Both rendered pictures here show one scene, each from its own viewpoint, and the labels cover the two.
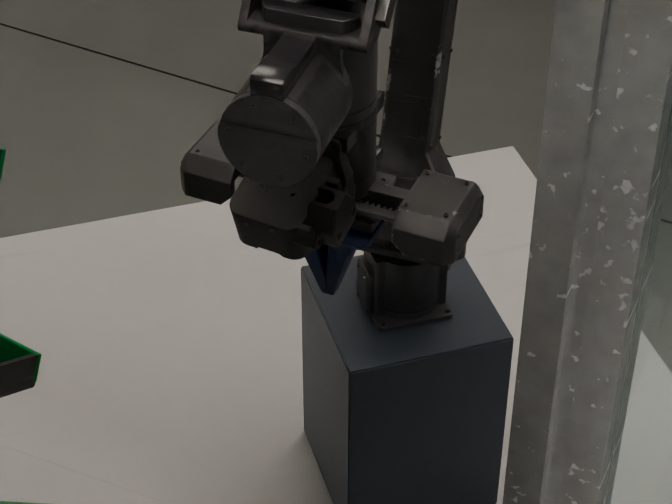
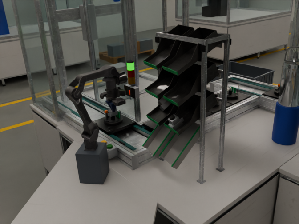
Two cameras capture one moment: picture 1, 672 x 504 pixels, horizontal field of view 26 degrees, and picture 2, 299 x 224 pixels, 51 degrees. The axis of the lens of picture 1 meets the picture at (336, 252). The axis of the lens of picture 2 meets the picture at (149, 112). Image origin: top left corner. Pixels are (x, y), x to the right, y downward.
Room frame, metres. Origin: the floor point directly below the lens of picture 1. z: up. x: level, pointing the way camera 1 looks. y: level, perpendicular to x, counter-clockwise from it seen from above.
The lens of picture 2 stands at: (2.14, 0.97, 1.96)
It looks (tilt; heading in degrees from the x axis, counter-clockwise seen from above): 24 degrees down; 207
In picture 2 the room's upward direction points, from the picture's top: 3 degrees counter-clockwise
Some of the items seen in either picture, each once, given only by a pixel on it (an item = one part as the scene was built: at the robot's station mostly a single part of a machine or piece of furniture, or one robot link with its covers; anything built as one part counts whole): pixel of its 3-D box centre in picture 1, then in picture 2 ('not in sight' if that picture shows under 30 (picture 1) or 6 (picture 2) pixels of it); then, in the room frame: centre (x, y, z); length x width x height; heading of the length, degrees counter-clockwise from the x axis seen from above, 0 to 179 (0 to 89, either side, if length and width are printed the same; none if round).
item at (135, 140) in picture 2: not in sight; (116, 127); (0.39, -0.23, 0.91); 0.84 x 0.28 x 0.10; 66
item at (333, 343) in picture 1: (400, 387); (93, 162); (0.92, -0.06, 0.96); 0.14 x 0.14 x 0.20; 17
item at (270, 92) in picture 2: not in sight; (283, 88); (-0.57, 0.84, 1.01); 0.24 x 0.24 x 0.13; 66
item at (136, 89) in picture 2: not in sight; (131, 78); (0.35, -0.09, 1.29); 0.12 x 0.05 x 0.25; 66
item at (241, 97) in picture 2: not in sight; (230, 91); (-0.37, 0.44, 1.01); 0.24 x 0.24 x 0.13; 66
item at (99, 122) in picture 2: not in sight; (113, 122); (0.42, -0.23, 0.96); 0.24 x 0.24 x 0.02; 66
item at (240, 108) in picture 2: not in sight; (188, 121); (0.10, 0.24, 0.91); 1.24 x 0.33 x 0.10; 156
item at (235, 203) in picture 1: (296, 194); (119, 91); (0.69, 0.02, 1.33); 0.07 x 0.07 x 0.06; 64
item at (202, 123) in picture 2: not in sight; (191, 104); (0.57, 0.42, 1.26); 0.36 x 0.21 x 0.80; 66
